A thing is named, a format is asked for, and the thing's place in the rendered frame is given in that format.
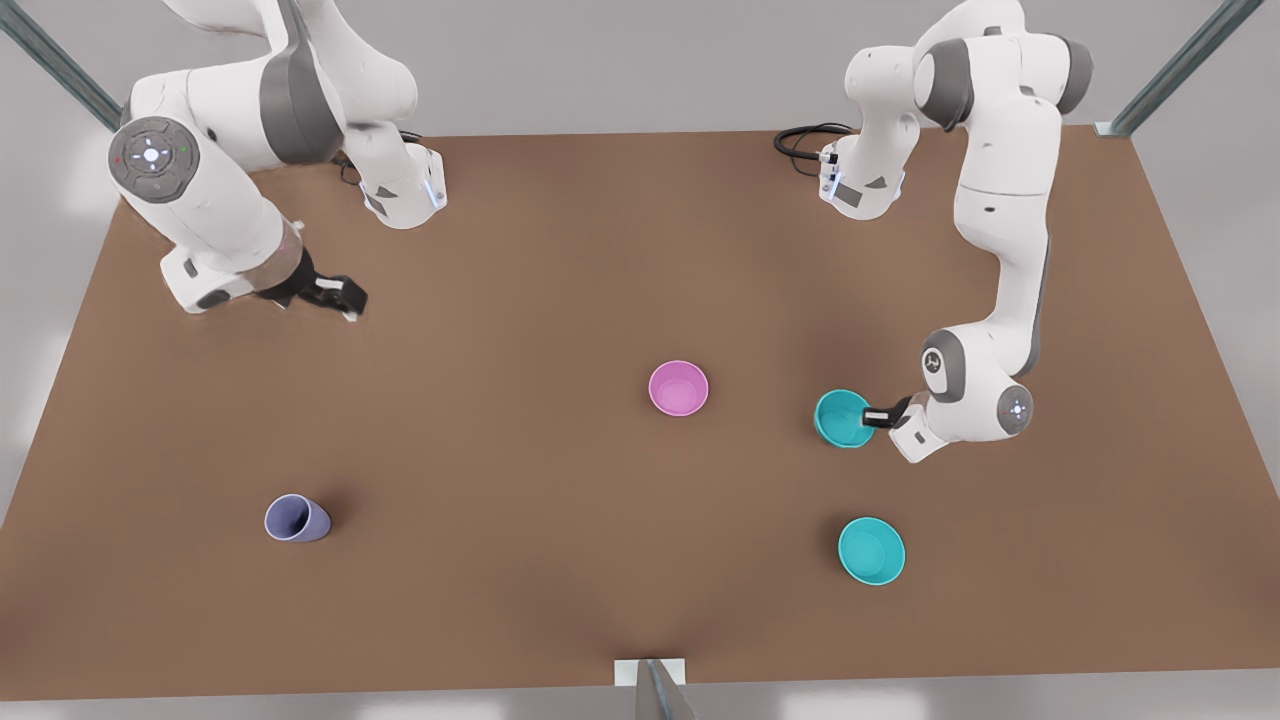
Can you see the silver frame post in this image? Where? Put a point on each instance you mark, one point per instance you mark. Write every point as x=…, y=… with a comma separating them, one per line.
x=656, y=690
x=62, y=62
x=1176, y=68

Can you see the pink bowl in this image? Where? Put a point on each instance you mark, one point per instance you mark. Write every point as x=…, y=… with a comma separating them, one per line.
x=678, y=388

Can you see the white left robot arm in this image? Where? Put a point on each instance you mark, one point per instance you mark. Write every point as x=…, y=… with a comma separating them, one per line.
x=1000, y=180

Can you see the teal bowl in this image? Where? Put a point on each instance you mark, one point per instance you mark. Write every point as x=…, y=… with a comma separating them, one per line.
x=871, y=551
x=840, y=420

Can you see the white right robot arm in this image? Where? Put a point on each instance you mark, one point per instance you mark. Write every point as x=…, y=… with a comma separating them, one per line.
x=220, y=150

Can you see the lavender cup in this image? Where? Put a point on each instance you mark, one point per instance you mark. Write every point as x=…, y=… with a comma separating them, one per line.
x=296, y=519

